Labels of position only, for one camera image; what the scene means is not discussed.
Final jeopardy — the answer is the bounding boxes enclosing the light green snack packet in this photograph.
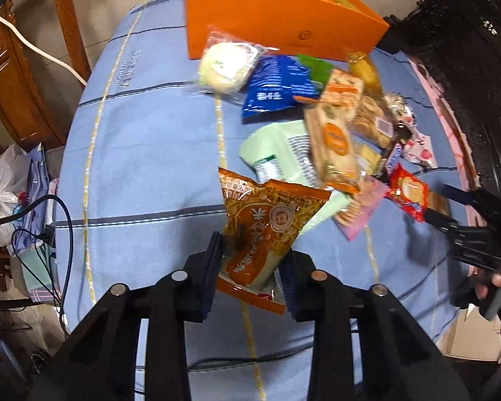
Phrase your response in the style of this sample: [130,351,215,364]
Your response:
[239,119,351,235]

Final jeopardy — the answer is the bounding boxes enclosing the white power cable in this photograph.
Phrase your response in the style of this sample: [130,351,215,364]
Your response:
[0,13,88,86]

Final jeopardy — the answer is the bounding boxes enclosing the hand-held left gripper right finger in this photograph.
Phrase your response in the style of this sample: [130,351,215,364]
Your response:
[282,251,470,401]

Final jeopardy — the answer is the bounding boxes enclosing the yellow wrapped candy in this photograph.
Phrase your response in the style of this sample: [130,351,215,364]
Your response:
[355,142,382,174]

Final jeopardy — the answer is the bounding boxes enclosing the blue striped cloth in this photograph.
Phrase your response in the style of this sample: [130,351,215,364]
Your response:
[10,144,63,255]

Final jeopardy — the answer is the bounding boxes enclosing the orange white biscuit packet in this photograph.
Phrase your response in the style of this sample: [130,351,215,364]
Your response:
[294,69,366,111]

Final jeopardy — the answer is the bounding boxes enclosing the dark carved wooden furniture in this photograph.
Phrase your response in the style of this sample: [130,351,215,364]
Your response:
[378,0,501,226]

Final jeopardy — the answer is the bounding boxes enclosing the orange patterned snack packet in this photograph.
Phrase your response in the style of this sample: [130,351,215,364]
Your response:
[215,167,332,316]

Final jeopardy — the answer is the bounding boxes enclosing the carved wooden chair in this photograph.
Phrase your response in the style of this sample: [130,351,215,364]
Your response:
[50,0,93,82]

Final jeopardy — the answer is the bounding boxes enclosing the pink cracker packet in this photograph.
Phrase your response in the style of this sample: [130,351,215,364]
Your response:
[333,173,391,241]

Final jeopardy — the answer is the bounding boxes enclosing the red biscuit packet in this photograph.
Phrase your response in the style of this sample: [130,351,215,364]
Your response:
[386,163,433,223]

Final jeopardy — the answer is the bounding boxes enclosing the round white pastry packet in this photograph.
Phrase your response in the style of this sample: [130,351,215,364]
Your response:
[198,25,262,97]

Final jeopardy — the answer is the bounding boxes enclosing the pink cloth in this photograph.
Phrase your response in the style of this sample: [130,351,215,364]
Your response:
[407,58,481,188]

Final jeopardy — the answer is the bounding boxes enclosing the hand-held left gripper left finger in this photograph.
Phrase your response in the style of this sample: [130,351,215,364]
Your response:
[27,231,225,401]

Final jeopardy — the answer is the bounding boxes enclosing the blue snack packet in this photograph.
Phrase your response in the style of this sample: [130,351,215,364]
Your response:
[241,54,320,120]

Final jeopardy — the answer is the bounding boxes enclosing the orange cardboard box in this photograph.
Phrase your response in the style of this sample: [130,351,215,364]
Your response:
[183,0,391,61]

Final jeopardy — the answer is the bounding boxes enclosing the blue checked tablecloth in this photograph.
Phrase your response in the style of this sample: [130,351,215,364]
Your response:
[52,0,481,401]

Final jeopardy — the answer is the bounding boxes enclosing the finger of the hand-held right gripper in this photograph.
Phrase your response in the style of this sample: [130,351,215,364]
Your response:
[423,208,462,235]
[440,183,483,209]

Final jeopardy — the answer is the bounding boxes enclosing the rice cracker packet orange label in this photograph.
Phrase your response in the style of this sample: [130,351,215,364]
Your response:
[305,104,362,195]

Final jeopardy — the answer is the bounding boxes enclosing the clear round cracker packet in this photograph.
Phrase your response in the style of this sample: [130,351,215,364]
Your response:
[353,94,397,149]

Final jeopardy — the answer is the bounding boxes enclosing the brown wooden furniture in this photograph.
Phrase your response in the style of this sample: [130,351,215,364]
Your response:
[0,0,67,151]

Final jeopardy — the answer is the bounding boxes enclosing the yellow cake packet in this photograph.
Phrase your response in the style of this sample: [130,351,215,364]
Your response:
[346,50,385,97]

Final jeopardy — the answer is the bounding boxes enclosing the white plastic bag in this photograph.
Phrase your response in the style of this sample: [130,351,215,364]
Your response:
[0,144,30,247]

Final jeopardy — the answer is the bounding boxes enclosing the white packet pink hearts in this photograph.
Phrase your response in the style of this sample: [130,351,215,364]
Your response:
[401,131,439,170]

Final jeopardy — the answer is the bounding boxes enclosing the black cable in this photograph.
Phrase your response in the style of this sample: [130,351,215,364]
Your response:
[0,194,73,335]

